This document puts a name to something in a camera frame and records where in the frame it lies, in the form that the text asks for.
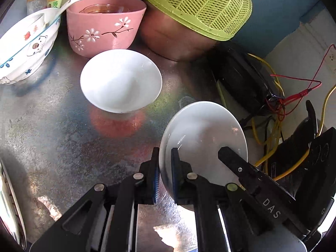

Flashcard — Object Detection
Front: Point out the striped white plate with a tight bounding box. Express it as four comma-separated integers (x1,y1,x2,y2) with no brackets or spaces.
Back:
0,159,27,251

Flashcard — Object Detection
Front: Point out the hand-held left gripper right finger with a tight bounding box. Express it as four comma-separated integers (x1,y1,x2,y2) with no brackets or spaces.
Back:
171,148,253,252

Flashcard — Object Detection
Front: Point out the pink flower bowl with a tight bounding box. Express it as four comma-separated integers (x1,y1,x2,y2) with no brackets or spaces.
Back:
66,0,147,58

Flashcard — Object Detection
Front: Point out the red and white bowl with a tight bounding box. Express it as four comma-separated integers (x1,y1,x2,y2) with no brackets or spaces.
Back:
80,49,163,114
159,101,248,197

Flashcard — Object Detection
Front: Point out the red wire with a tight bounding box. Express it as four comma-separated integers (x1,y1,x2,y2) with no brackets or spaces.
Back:
265,45,336,116

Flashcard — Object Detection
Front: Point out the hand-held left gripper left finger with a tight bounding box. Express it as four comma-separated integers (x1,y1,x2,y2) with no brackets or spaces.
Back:
29,147,161,252

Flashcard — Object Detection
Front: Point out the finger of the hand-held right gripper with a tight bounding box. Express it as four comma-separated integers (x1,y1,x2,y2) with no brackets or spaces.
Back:
218,146,298,236

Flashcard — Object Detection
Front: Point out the black plastic object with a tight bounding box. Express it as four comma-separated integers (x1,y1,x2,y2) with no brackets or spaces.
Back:
268,100,319,181

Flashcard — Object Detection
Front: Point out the large bear print bowl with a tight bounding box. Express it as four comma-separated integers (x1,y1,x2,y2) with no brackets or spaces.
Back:
0,7,61,85

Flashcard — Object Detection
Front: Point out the yellow cable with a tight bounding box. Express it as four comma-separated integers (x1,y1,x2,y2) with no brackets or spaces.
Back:
218,54,336,181

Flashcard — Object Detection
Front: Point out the small flower print bowl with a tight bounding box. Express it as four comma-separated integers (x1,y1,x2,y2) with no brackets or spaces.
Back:
0,13,46,67

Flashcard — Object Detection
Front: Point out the black electrical device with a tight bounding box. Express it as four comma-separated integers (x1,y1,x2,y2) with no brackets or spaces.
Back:
210,42,285,116

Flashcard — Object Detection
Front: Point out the copper metal pot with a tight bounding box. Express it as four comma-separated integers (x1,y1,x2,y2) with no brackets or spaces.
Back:
139,1,223,61

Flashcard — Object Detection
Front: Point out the green plastic basket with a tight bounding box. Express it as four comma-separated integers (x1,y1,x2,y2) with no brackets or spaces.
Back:
140,0,253,41

